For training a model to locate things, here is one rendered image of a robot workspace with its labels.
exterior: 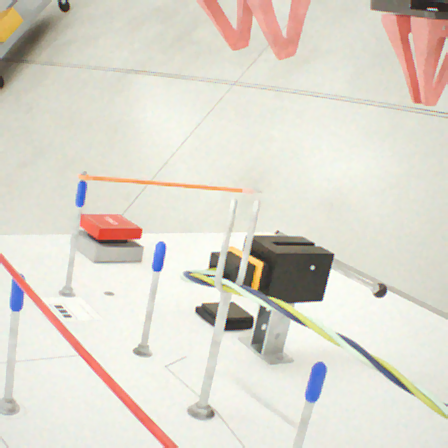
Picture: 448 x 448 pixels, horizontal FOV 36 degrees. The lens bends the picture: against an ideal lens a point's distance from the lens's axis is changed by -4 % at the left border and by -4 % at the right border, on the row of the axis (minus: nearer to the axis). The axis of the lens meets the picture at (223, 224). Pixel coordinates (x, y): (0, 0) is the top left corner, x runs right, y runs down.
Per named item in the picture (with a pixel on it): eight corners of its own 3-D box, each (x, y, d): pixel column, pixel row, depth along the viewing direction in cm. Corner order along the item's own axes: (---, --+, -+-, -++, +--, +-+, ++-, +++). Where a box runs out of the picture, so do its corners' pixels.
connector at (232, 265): (279, 288, 52) (285, 263, 52) (227, 293, 50) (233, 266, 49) (254, 274, 55) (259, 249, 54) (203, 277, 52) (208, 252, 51)
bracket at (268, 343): (293, 362, 55) (309, 304, 53) (269, 365, 53) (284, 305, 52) (261, 337, 58) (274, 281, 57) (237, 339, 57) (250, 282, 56)
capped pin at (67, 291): (79, 296, 59) (97, 172, 56) (66, 299, 58) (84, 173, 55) (67, 289, 60) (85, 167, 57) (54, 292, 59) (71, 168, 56)
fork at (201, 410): (206, 404, 45) (251, 195, 42) (221, 418, 44) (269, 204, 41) (180, 407, 44) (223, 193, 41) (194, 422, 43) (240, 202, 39)
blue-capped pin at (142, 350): (156, 357, 51) (176, 245, 49) (137, 358, 50) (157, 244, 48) (147, 347, 52) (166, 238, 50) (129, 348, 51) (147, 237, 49)
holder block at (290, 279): (323, 302, 54) (335, 253, 53) (265, 305, 51) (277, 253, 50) (291, 282, 58) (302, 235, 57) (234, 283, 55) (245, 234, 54)
